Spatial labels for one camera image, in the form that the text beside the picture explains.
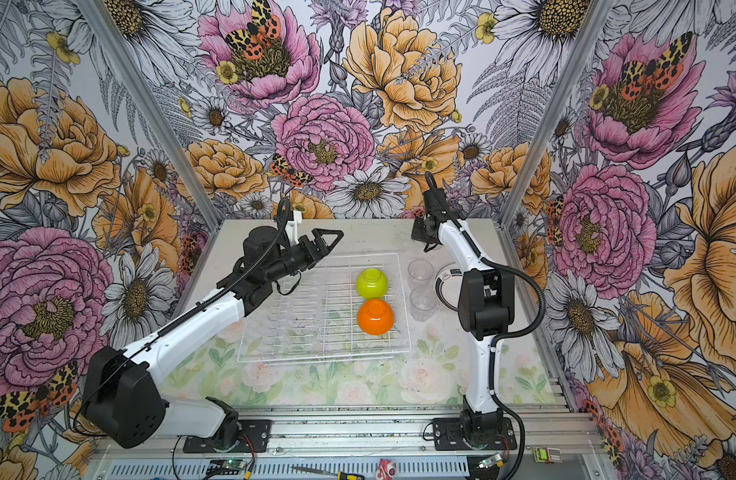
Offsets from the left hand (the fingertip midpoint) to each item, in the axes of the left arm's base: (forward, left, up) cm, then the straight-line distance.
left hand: (337, 248), depth 77 cm
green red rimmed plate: (+5, -33, -25) cm, 42 cm away
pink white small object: (-44, -11, -23) cm, 51 cm away
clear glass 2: (0, -25, -28) cm, 37 cm away
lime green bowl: (+4, -8, -22) cm, 24 cm away
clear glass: (+10, -25, -24) cm, 36 cm away
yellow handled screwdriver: (-44, -1, -27) cm, 52 cm away
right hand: (+16, -25, -15) cm, 33 cm away
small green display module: (-42, -48, -24) cm, 68 cm away
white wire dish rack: (-5, +8, -28) cm, 30 cm away
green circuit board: (-42, +25, -29) cm, 56 cm away
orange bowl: (-8, -9, -22) cm, 25 cm away
